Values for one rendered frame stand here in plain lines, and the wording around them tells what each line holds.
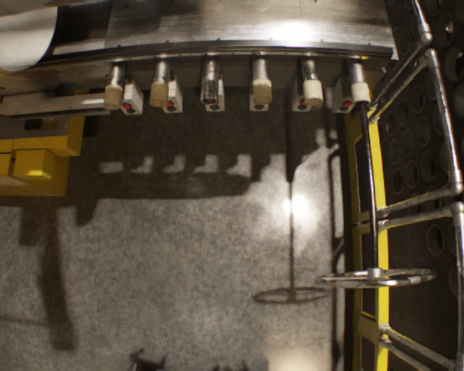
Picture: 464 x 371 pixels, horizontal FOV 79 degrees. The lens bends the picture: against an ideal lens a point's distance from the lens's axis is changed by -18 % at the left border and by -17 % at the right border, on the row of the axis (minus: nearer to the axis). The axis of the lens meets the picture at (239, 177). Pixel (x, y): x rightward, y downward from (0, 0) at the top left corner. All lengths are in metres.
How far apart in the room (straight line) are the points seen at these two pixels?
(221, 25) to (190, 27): 0.11
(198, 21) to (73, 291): 1.65
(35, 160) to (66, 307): 0.96
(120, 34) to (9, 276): 1.73
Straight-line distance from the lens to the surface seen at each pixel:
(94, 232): 2.06
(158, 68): 1.17
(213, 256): 1.86
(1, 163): 1.75
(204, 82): 1.11
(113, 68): 1.23
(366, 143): 1.11
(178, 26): 1.21
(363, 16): 1.31
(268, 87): 1.10
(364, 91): 1.17
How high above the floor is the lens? 1.86
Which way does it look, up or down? 78 degrees down
